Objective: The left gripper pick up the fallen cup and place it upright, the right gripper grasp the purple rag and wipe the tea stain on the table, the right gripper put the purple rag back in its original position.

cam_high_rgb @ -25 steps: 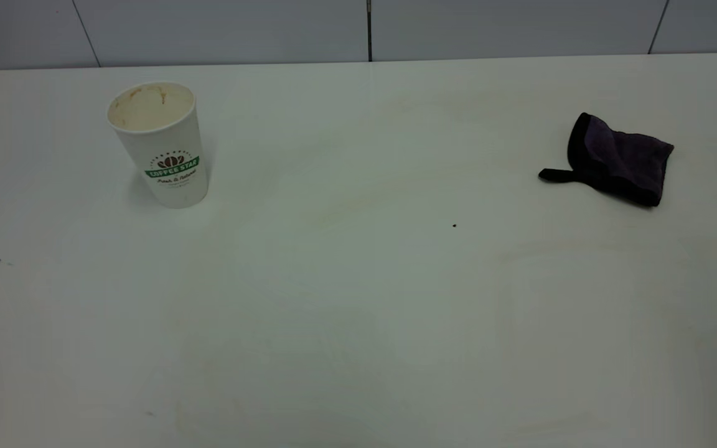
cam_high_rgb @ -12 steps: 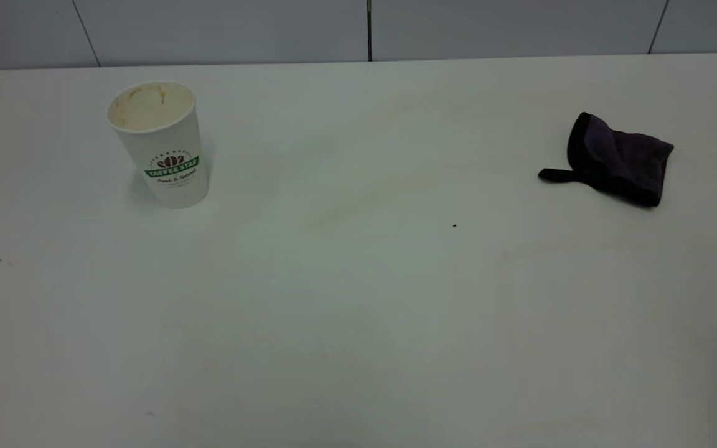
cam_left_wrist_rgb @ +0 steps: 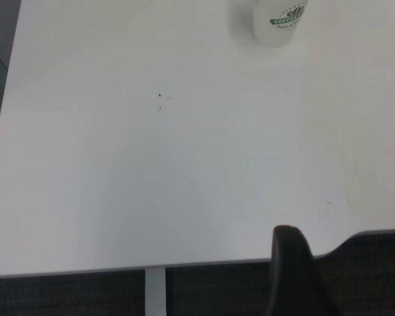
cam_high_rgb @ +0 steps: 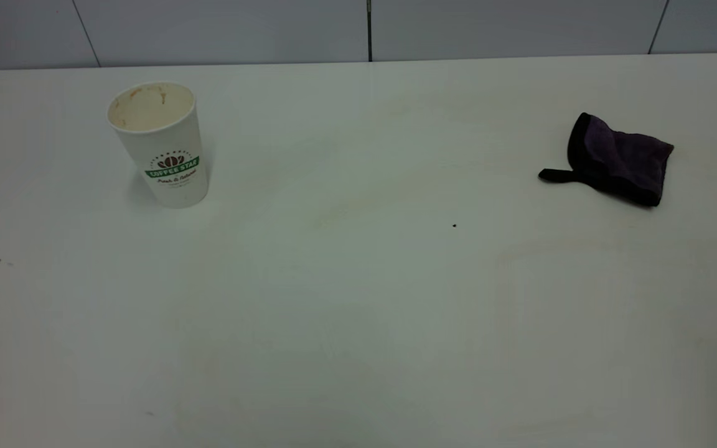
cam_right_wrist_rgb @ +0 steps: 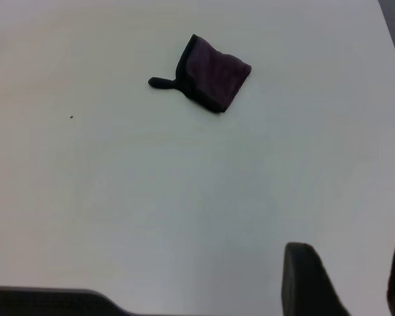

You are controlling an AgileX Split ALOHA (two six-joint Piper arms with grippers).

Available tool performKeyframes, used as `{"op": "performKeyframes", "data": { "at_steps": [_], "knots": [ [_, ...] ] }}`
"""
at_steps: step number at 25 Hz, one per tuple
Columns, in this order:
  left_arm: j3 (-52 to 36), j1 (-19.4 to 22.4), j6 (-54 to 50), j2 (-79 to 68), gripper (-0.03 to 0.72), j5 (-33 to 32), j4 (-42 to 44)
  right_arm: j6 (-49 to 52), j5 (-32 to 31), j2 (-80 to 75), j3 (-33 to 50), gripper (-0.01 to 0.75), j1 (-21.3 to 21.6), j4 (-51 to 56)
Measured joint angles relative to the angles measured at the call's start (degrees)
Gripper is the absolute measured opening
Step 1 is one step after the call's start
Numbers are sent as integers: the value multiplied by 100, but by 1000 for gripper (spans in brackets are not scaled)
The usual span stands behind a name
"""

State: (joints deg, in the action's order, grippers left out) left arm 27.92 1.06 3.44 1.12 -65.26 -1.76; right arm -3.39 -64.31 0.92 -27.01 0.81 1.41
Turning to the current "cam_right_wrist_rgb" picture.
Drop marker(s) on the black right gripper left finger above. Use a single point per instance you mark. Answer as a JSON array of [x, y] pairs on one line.
[[304, 283]]

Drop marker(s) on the dark purple cloth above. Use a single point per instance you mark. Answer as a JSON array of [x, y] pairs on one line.
[[212, 74]]

